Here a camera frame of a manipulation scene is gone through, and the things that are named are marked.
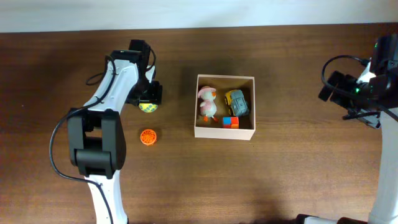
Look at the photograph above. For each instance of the multicolour puzzle cube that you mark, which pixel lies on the multicolour puzzle cube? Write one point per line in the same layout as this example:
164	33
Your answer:
230	122

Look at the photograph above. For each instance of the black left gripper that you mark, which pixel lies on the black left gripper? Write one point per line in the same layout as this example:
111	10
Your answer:
155	98

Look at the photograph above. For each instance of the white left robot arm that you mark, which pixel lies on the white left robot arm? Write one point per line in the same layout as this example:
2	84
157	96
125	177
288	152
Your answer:
96	137

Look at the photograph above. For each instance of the yellow ball blue letters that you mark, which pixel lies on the yellow ball blue letters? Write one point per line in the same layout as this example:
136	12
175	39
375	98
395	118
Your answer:
148	107

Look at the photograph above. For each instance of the orange lattice ball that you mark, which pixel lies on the orange lattice ball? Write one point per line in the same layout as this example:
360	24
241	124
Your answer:
148	137

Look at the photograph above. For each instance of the white duck toy pink hat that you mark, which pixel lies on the white duck toy pink hat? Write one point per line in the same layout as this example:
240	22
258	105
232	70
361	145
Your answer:
208	107

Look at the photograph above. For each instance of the grey yellow toy truck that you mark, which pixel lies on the grey yellow toy truck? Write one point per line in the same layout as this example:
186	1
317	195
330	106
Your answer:
236	103

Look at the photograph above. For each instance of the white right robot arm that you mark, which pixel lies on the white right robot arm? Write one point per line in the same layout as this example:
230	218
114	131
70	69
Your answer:
384	210

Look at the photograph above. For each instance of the white cardboard box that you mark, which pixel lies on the white cardboard box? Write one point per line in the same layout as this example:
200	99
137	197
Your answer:
223	84

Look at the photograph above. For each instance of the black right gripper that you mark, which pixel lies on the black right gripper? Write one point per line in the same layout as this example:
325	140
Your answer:
344	80

